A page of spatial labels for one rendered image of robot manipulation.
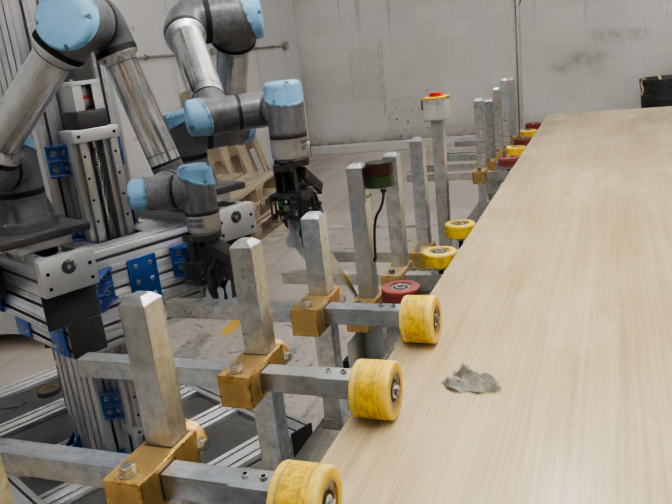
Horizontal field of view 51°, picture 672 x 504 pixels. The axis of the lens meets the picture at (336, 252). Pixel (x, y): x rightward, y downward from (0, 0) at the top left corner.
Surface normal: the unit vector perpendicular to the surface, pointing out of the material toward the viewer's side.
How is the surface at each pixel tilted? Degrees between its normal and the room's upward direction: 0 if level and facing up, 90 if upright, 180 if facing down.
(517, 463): 0
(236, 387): 90
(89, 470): 90
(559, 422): 0
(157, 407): 90
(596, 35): 90
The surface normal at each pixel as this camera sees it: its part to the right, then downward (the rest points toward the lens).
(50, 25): -0.03, 0.19
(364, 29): -0.25, 0.29
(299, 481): -0.26, -0.71
